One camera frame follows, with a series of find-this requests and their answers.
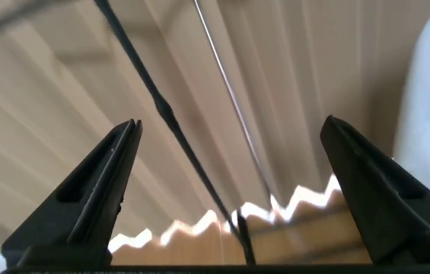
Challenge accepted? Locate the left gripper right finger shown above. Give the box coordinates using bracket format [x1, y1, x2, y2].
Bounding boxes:
[320, 115, 430, 266]

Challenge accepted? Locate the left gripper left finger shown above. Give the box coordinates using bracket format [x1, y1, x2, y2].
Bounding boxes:
[1, 119, 144, 267]

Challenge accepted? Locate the black clothes rack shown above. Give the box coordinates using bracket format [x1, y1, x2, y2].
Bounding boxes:
[0, 0, 257, 266]

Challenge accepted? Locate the beige curtain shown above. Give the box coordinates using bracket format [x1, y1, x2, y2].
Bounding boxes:
[0, 0, 430, 254]

